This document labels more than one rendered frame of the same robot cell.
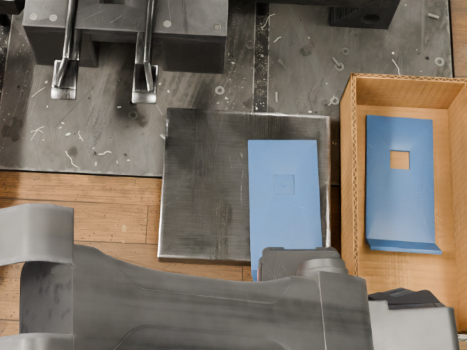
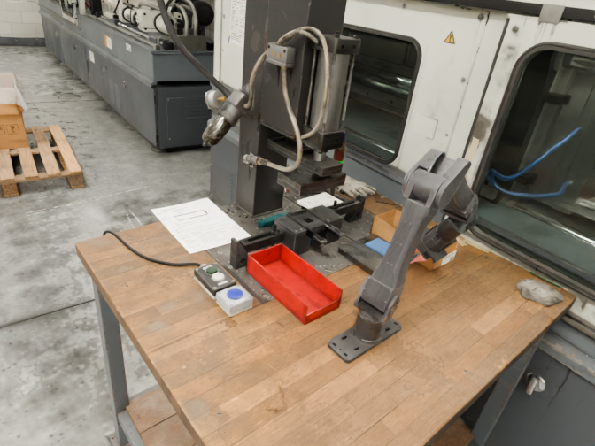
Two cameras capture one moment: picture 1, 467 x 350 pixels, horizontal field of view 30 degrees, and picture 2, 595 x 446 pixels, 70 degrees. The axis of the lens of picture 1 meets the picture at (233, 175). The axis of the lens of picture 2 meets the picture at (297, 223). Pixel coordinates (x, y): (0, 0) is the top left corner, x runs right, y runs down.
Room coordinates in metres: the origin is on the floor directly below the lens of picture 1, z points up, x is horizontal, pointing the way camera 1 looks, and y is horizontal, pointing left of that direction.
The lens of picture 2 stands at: (-0.43, 0.88, 1.61)
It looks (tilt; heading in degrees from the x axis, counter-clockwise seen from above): 29 degrees down; 322
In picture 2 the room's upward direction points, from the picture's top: 8 degrees clockwise
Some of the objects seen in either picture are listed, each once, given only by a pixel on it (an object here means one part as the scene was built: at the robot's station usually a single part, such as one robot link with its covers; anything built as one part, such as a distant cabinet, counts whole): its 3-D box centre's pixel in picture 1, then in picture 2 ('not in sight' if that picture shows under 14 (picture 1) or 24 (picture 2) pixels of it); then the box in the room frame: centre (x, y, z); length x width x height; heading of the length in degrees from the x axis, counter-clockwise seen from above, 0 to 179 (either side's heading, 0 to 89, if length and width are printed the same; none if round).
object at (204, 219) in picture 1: (246, 187); (374, 254); (0.29, -0.01, 0.91); 0.17 x 0.16 x 0.02; 96
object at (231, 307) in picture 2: not in sight; (234, 303); (0.29, 0.47, 0.90); 0.07 x 0.07 x 0.06; 6
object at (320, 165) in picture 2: not in sight; (301, 137); (0.53, 0.15, 1.22); 0.26 x 0.18 x 0.30; 6
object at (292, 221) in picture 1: (285, 208); (391, 249); (0.27, -0.06, 0.93); 0.15 x 0.07 x 0.03; 8
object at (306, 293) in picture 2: not in sight; (292, 280); (0.27, 0.31, 0.93); 0.25 x 0.12 x 0.06; 6
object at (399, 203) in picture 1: (402, 182); not in sight; (0.32, -0.17, 0.92); 0.15 x 0.07 x 0.03; 4
